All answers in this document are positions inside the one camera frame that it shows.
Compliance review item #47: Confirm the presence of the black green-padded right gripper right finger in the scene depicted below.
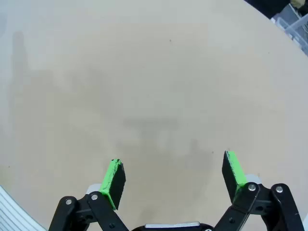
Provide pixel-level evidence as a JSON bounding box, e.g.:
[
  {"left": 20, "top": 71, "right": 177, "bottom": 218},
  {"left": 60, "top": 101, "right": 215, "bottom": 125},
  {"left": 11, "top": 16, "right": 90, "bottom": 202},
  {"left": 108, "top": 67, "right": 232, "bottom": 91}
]
[{"left": 213, "top": 150, "right": 303, "bottom": 231}]

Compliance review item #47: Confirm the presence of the clear plastic storage box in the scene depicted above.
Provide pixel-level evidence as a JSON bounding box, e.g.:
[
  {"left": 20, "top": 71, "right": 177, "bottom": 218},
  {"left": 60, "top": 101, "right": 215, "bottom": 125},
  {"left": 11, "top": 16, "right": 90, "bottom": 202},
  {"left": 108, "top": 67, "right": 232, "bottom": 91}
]
[{"left": 270, "top": 9, "right": 308, "bottom": 56}]

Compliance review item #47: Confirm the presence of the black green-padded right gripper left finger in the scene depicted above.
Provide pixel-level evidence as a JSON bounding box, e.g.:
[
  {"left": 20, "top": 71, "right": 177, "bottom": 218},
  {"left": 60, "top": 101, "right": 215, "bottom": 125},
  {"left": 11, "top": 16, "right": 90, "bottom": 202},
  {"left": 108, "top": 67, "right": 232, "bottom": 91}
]
[{"left": 48, "top": 158, "right": 128, "bottom": 231}]

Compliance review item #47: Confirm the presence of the white ribbed panel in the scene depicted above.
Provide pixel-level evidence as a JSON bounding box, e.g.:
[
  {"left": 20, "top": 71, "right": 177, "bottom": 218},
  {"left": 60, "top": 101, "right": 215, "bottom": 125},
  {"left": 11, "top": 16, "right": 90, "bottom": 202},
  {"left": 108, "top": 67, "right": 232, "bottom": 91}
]
[{"left": 0, "top": 184, "right": 48, "bottom": 231}]

